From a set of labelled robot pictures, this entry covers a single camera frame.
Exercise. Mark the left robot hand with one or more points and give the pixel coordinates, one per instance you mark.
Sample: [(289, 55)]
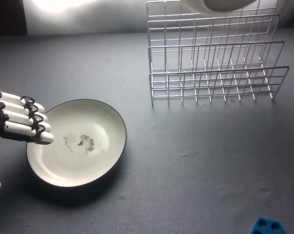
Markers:
[(12, 114)]

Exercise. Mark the grey table cloth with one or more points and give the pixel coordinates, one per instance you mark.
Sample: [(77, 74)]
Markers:
[(161, 170)]

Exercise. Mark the white plate with dark rim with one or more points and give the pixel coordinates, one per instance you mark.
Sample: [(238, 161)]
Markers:
[(83, 165), (222, 5)]

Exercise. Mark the white backdrop cloth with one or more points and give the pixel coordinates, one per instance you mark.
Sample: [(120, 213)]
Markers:
[(88, 17)]

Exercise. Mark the blue pentagon block with holes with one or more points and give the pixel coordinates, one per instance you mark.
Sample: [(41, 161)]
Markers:
[(259, 229)]

